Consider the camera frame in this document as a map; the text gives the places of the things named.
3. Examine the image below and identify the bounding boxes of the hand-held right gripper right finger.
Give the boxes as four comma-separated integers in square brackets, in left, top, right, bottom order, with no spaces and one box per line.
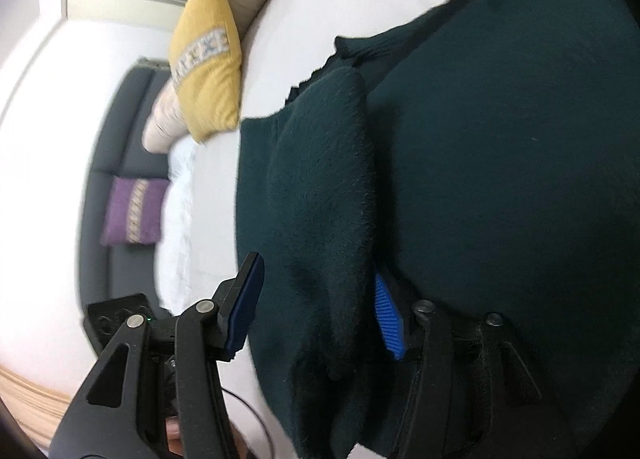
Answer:
[372,271,545,459]

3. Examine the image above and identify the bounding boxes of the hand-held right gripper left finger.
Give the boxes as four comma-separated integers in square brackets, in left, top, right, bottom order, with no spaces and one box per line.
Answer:
[50,251,266,459]

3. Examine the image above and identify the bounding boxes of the dark green sweater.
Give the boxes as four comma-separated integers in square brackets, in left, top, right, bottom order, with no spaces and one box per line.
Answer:
[234,0,640,459]

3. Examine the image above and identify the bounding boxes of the person's left hand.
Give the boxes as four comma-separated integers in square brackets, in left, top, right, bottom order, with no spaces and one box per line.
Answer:
[164,414,187,459]

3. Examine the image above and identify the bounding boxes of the white quilted pillow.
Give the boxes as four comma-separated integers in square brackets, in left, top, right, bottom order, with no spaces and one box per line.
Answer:
[154,179,201,311]

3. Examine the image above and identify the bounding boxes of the purple patterned pillow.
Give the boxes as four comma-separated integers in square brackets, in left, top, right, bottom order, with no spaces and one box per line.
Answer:
[100,177,169,246]

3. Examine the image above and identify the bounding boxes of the grey padded headboard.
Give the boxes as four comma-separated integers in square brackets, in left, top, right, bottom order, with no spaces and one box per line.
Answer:
[80,66,174,312]

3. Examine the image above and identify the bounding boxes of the plain white pillow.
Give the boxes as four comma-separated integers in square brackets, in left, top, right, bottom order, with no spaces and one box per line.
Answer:
[167,134,202,180]

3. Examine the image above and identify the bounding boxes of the yellow patterned pillow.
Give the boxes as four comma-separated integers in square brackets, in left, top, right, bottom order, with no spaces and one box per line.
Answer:
[169,0,244,144]

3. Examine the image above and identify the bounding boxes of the thin black cable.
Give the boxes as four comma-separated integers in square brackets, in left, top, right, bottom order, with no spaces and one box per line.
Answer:
[222,389,277,459]

